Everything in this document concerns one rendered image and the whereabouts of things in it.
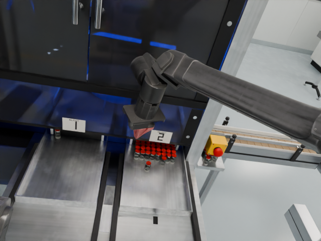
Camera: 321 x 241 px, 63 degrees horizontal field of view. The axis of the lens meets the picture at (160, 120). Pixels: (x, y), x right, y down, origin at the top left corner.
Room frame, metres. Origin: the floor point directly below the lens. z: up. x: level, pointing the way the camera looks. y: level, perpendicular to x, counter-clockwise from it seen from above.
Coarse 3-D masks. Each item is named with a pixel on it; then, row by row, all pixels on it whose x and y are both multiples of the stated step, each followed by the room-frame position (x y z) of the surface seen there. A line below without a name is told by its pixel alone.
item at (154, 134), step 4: (152, 132) 0.80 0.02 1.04; (156, 132) 0.80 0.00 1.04; (160, 132) 0.80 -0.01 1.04; (164, 132) 0.81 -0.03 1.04; (168, 132) 0.81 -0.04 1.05; (172, 132) 0.81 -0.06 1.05; (152, 136) 0.80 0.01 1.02; (156, 136) 0.80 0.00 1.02; (164, 136) 0.81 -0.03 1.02; (168, 136) 0.81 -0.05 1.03; (152, 140) 0.80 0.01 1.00; (156, 140) 0.80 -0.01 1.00; (164, 140) 0.81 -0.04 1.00; (168, 140) 0.81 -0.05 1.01
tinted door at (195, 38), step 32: (128, 0) 0.78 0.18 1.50; (160, 0) 0.79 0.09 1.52; (192, 0) 0.81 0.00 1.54; (224, 0) 0.83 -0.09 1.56; (96, 32) 0.76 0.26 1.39; (128, 32) 0.78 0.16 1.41; (160, 32) 0.80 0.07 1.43; (192, 32) 0.82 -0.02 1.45; (96, 64) 0.76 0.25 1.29; (128, 64) 0.78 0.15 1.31; (192, 96) 0.83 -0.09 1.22
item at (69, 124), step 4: (64, 120) 0.73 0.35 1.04; (68, 120) 0.73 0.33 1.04; (72, 120) 0.74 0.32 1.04; (76, 120) 0.74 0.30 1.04; (80, 120) 0.74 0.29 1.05; (84, 120) 0.74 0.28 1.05; (64, 124) 0.73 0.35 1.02; (68, 124) 0.73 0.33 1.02; (72, 124) 0.74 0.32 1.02; (80, 124) 0.74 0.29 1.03; (84, 124) 0.74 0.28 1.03; (64, 128) 0.73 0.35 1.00; (68, 128) 0.73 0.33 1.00; (72, 128) 0.74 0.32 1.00; (80, 128) 0.74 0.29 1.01; (84, 128) 0.74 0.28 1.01
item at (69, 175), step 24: (48, 144) 0.73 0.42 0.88; (72, 144) 0.77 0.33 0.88; (96, 144) 0.80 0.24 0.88; (48, 168) 0.62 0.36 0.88; (72, 168) 0.65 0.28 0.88; (96, 168) 0.68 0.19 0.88; (24, 192) 0.50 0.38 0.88; (48, 192) 0.52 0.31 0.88; (72, 192) 0.55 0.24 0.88; (96, 192) 0.57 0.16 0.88
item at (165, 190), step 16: (128, 144) 0.86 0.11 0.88; (128, 160) 0.76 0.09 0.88; (144, 160) 0.79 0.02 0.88; (176, 160) 0.84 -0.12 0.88; (128, 176) 0.68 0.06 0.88; (144, 176) 0.70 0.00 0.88; (160, 176) 0.72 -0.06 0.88; (176, 176) 0.75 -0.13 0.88; (128, 192) 0.61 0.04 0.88; (144, 192) 0.63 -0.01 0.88; (160, 192) 0.65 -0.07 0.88; (176, 192) 0.67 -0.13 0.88; (128, 208) 0.53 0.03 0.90; (144, 208) 0.54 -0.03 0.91; (160, 208) 0.55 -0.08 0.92; (176, 208) 0.59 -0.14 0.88; (192, 208) 0.59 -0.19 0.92
